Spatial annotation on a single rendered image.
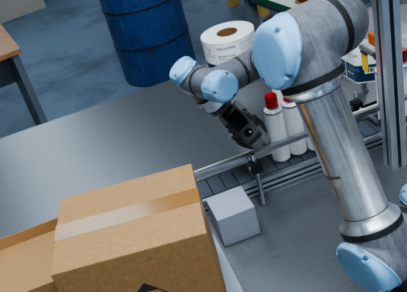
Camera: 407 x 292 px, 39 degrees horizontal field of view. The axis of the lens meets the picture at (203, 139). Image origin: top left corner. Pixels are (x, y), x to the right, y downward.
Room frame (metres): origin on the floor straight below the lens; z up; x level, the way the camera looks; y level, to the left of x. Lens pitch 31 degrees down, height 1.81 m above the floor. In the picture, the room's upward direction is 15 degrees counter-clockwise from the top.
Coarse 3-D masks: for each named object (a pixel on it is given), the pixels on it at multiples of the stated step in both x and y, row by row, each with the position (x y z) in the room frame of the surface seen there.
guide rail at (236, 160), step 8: (360, 112) 1.32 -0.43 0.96; (368, 112) 1.32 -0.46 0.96; (296, 136) 1.29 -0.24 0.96; (304, 136) 1.29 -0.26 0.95; (272, 144) 1.28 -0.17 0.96; (280, 144) 1.28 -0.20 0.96; (248, 152) 1.27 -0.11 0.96; (256, 152) 1.27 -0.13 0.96; (264, 152) 1.27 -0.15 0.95; (232, 160) 1.26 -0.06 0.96; (240, 160) 1.26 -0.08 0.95; (208, 168) 1.25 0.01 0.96; (216, 168) 1.25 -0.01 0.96; (200, 176) 1.24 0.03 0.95
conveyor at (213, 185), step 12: (360, 132) 1.35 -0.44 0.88; (372, 132) 1.33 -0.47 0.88; (264, 156) 1.35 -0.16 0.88; (300, 156) 1.31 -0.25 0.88; (312, 156) 1.29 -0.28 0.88; (240, 168) 1.33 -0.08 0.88; (264, 168) 1.30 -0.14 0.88; (276, 168) 1.28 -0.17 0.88; (204, 180) 1.32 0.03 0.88; (216, 180) 1.30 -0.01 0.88; (228, 180) 1.29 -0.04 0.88; (240, 180) 1.27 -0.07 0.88; (252, 180) 1.26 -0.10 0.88; (204, 192) 1.26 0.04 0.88; (216, 192) 1.25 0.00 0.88
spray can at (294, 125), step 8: (280, 104) 1.34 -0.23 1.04; (288, 104) 1.32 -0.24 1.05; (288, 112) 1.31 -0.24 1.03; (296, 112) 1.31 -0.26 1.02; (288, 120) 1.32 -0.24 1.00; (296, 120) 1.31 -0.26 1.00; (288, 128) 1.32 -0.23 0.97; (296, 128) 1.31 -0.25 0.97; (288, 136) 1.32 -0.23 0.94; (296, 144) 1.31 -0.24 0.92; (304, 144) 1.32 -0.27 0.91; (296, 152) 1.31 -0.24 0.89; (304, 152) 1.31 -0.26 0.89
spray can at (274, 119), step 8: (264, 96) 1.33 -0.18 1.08; (272, 96) 1.31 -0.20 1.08; (272, 104) 1.31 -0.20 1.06; (264, 112) 1.32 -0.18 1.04; (272, 112) 1.30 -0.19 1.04; (280, 112) 1.31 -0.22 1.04; (272, 120) 1.30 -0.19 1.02; (280, 120) 1.30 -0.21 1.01; (272, 128) 1.30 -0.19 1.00; (280, 128) 1.30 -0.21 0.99; (272, 136) 1.31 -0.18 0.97; (280, 136) 1.30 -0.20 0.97; (288, 144) 1.32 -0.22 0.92; (272, 152) 1.32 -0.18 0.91; (280, 152) 1.30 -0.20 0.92; (288, 152) 1.31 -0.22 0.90; (280, 160) 1.30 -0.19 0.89; (288, 160) 1.30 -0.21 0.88
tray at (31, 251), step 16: (48, 224) 1.34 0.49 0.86; (0, 240) 1.32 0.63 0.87; (16, 240) 1.32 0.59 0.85; (32, 240) 1.32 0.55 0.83; (48, 240) 1.30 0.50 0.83; (0, 256) 1.29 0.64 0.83; (16, 256) 1.27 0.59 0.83; (32, 256) 1.25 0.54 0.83; (48, 256) 1.23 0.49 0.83; (0, 272) 1.22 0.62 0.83; (16, 272) 1.20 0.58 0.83; (32, 272) 1.18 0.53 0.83; (48, 272) 1.17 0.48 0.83; (0, 288) 1.15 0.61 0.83; (16, 288) 1.14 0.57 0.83; (32, 288) 1.08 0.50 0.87; (48, 288) 1.08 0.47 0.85
